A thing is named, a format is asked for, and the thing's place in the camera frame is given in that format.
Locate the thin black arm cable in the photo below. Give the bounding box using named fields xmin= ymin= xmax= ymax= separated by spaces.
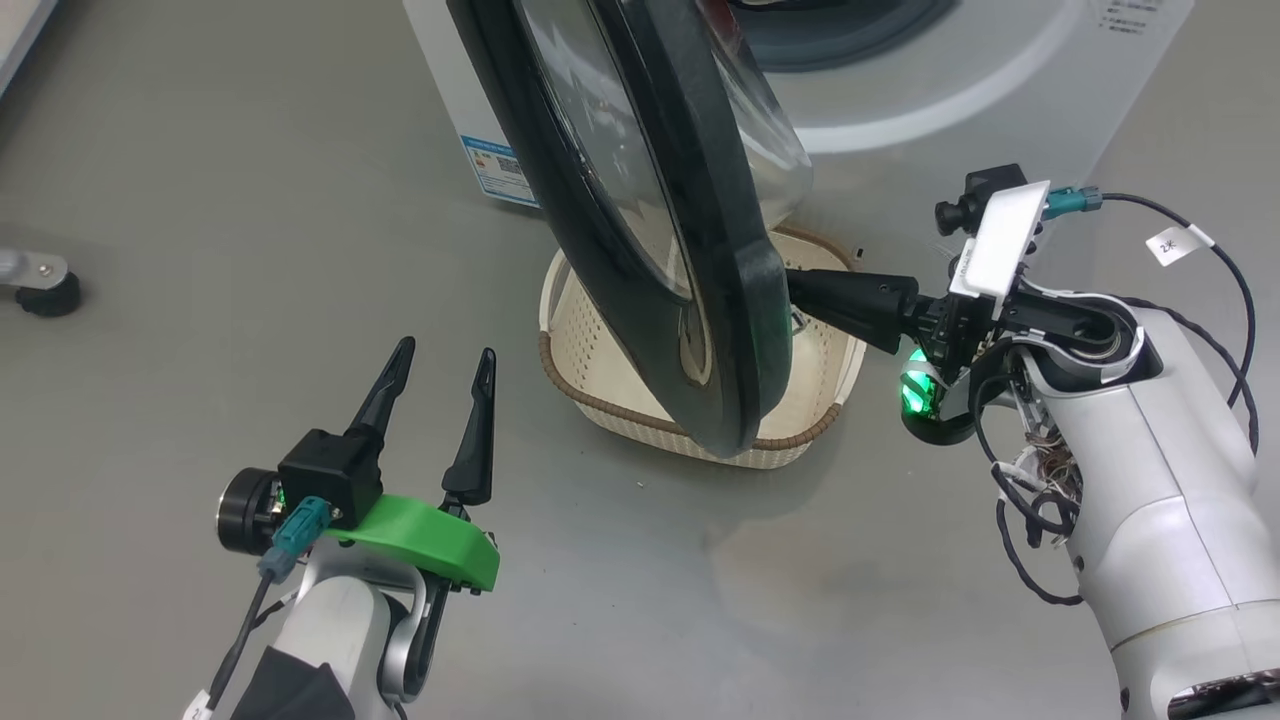
xmin=975 ymin=370 xmax=1086 ymax=608

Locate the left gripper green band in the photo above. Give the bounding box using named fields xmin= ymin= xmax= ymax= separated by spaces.
xmin=215 ymin=337 xmax=501 ymax=593

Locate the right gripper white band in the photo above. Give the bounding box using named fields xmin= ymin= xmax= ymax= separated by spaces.
xmin=785 ymin=180 xmax=1051 ymax=446

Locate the black caster with metal bracket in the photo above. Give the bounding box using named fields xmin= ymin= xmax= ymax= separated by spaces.
xmin=0 ymin=248 xmax=81 ymax=319

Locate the white cable label tag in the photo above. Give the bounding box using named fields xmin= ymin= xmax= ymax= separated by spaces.
xmin=1145 ymin=225 xmax=1216 ymax=268

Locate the grey rubber door seal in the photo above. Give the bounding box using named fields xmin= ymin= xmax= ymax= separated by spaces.
xmin=725 ymin=0 xmax=961 ymax=73

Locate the black cable with teal plug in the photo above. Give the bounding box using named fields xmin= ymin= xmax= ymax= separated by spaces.
xmin=185 ymin=497 xmax=333 ymax=720
xmin=1045 ymin=185 xmax=1259 ymax=456

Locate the cream perforated laundry basket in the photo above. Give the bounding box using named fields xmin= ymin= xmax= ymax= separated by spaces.
xmin=538 ymin=225 xmax=869 ymax=471

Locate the blue white energy label sticker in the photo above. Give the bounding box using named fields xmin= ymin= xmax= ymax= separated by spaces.
xmin=460 ymin=134 xmax=542 ymax=209

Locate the twisted black arm cable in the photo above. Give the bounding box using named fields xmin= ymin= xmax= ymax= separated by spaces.
xmin=1120 ymin=295 xmax=1246 ymax=411

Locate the white front-load washing machine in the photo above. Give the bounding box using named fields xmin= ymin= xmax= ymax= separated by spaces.
xmin=403 ymin=0 xmax=1196 ymax=266

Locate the black round washer door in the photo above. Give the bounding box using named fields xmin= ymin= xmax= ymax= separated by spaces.
xmin=447 ymin=0 xmax=813 ymax=459

